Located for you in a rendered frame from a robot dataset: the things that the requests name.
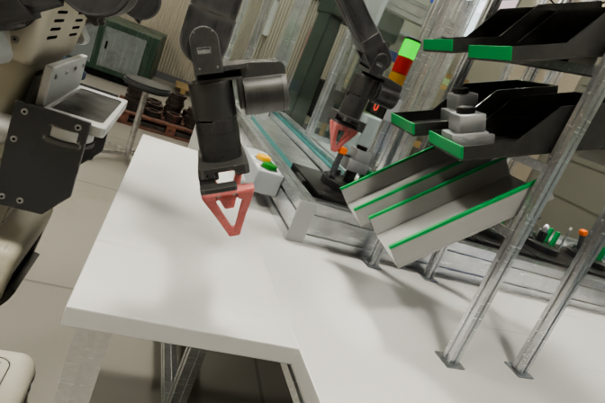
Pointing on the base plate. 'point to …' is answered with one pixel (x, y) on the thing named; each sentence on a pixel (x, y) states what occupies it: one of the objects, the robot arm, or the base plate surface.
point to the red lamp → (402, 65)
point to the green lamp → (409, 49)
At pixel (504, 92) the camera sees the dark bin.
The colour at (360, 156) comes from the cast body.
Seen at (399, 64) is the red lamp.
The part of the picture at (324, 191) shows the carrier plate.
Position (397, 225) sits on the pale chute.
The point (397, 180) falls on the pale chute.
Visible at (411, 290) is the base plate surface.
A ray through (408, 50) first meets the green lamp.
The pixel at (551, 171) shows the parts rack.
